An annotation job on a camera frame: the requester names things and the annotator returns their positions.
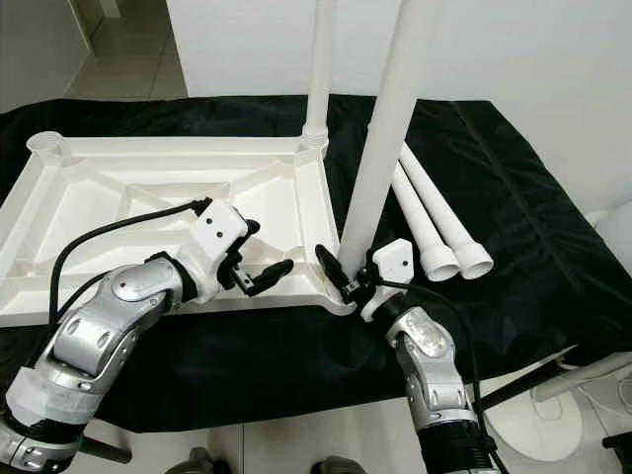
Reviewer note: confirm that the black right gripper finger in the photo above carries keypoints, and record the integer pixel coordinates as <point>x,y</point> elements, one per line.
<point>328,262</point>

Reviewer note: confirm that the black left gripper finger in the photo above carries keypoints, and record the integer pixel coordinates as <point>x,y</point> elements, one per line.
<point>252,227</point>
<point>272,276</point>

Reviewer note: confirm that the white plastic children table top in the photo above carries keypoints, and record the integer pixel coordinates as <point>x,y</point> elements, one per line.
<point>118,207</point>

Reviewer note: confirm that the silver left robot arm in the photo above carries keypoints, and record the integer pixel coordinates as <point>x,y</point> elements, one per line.
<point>118,326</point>

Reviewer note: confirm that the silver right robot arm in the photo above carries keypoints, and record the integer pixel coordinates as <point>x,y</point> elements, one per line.
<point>430,355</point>

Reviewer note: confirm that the grey robot left leg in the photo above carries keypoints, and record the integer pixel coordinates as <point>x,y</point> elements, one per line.
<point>207,461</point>

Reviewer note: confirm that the black metal table leg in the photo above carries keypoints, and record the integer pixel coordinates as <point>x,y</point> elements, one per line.
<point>528,390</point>
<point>104,450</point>

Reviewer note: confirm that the black fabric table cover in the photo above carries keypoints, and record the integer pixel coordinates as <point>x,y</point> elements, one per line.
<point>553,178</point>

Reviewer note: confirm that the white standing fan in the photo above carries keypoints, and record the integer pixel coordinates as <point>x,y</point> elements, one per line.
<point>553,425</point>

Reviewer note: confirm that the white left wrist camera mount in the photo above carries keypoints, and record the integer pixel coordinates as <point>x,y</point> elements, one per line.
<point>219,232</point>

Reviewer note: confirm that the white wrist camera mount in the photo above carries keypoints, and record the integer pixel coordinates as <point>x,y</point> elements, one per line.
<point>219,232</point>
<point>395,259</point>

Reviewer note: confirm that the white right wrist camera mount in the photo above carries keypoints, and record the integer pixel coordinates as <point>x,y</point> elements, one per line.
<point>395,259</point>

